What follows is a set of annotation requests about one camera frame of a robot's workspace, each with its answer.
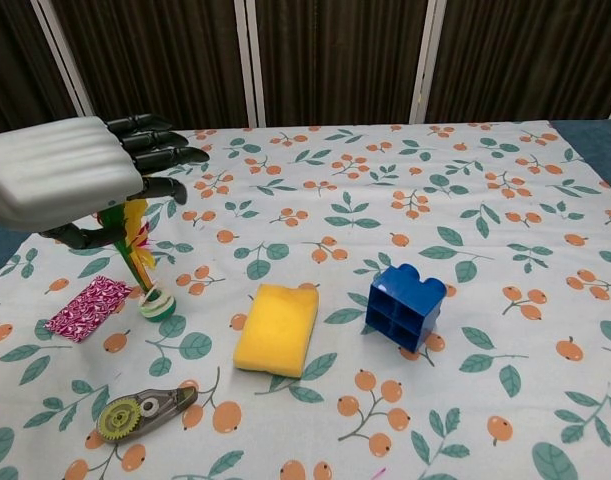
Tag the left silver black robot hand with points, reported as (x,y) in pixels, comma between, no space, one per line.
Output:
(60,170)

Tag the feather shuttlecock toy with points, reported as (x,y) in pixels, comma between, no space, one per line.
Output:
(157,305)

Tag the floral tablecloth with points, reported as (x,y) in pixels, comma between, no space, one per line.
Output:
(385,210)

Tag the dark curtain panel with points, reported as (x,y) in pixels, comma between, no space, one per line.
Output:
(525,55)
(15,65)
(165,55)
(335,60)

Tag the pink patterned packet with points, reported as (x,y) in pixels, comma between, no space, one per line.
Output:
(87,310)

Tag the correction tape dispenser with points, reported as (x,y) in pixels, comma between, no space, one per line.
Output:
(135,412)

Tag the yellow sponge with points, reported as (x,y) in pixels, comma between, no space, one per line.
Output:
(277,330)

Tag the blue building block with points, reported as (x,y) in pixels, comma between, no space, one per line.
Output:
(402,310)

